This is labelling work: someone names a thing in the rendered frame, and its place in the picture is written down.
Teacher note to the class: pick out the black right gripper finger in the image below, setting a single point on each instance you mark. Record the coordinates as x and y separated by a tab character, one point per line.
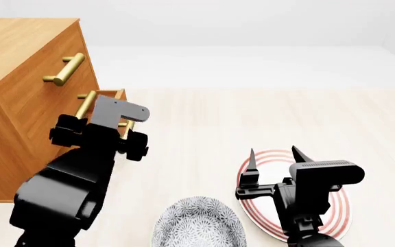
251	169
301	155

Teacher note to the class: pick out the grey floral pattern plate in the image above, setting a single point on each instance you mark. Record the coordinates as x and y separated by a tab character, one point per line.
197	223

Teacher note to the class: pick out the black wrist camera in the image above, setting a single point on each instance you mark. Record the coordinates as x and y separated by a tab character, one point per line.
324	175

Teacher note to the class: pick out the wooden drawer cabinet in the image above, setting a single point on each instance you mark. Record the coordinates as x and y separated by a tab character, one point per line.
19	108

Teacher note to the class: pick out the white plate with red rings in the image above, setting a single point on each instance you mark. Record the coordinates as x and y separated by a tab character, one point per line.
266	213

